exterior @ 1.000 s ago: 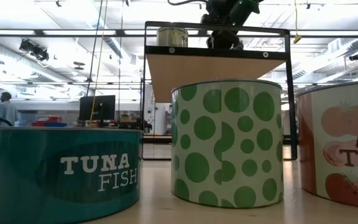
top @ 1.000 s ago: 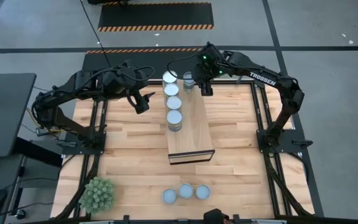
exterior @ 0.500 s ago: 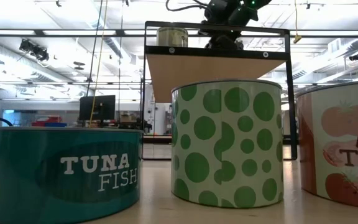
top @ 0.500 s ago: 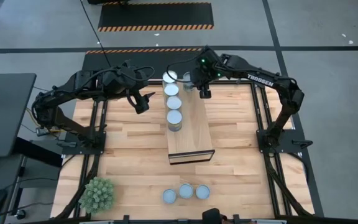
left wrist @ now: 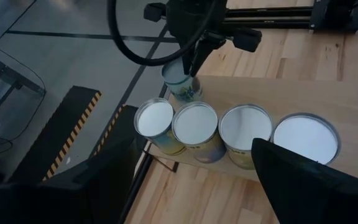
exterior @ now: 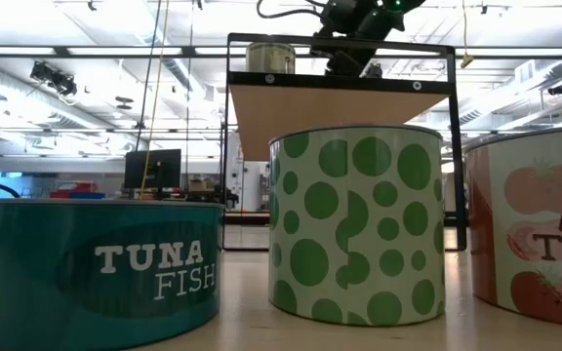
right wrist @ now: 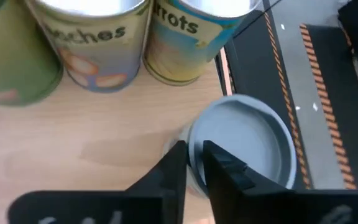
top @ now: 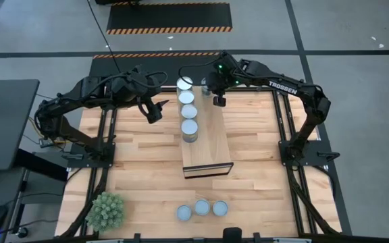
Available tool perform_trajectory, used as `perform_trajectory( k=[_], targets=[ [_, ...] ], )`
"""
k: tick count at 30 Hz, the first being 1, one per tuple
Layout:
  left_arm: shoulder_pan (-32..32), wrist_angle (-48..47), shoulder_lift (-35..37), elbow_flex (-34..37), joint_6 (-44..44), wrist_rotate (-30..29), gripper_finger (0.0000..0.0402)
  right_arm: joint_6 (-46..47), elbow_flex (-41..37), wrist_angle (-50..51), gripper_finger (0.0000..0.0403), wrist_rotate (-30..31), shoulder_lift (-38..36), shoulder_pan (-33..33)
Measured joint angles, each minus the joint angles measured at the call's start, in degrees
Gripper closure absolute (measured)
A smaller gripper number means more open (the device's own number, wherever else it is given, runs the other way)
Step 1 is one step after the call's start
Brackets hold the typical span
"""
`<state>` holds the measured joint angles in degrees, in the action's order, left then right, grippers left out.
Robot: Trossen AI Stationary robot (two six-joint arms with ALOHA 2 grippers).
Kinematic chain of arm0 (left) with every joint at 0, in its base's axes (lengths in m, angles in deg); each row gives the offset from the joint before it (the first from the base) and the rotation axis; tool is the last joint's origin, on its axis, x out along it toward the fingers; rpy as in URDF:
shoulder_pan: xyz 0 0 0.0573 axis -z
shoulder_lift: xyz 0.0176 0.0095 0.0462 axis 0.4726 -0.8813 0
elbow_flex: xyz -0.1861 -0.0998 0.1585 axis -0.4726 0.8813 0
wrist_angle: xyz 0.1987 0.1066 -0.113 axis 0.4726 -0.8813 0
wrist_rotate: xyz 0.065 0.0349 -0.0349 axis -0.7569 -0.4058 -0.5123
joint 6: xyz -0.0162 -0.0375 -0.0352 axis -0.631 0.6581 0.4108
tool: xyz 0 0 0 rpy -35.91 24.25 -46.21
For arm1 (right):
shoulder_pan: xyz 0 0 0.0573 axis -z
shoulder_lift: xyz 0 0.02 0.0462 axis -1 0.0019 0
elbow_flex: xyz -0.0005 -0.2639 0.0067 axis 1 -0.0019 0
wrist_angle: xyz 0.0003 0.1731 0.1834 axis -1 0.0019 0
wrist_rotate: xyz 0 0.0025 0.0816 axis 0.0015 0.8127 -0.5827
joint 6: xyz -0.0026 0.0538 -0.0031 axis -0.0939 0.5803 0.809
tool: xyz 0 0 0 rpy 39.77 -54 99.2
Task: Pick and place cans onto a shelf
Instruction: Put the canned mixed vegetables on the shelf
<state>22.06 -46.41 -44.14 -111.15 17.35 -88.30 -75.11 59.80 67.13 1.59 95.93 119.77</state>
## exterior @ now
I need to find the tin can with pale label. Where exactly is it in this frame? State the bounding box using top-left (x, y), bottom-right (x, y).
top-left (245, 41), bottom-right (298, 75)

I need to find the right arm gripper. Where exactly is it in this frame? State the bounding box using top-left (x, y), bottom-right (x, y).
top-left (309, 0), bottom-right (404, 77)

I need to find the red box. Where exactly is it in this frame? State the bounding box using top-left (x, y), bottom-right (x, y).
top-left (49, 181), bottom-right (100, 200)

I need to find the green dotted can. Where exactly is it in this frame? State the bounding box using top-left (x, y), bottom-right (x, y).
top-left (266, 125), bottom-right (447, 328)

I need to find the yellow hanging cable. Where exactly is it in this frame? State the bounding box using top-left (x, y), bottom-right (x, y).
top-left (139, 0), bottom-right (171, 201)

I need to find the teal tuna fish can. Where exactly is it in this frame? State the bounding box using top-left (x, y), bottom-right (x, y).
top-left (0, 198), bottom-right (224, 351)

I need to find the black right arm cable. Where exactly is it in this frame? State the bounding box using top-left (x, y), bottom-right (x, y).
top-left (256, 0), bottom-right (329, 20)

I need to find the black ceiling spotlight cluster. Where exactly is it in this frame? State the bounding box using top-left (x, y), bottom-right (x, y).
top-left (29, 60), bottom-right (78, 98)

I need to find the yellow cord with plug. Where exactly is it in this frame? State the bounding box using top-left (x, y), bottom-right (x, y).
top-left (460, 0), bottom-right (475, 69)

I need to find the black computer monitor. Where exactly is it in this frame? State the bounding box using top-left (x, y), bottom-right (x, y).
top-left (123, 148), bottom-right (182, 191)

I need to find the black hanging cable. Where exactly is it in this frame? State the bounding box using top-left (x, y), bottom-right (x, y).
top-left (134, 0), bottom-right (163, 153)
top-left (184, 0), bottom-right (195, 192)

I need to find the tomato can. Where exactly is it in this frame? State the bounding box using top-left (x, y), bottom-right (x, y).
top-left (463, 125), bottom-right (562, 332)

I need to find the wooden shelf with black frame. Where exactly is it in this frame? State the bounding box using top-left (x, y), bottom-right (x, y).
top-left (221, 32), bottom-right (468, 253)

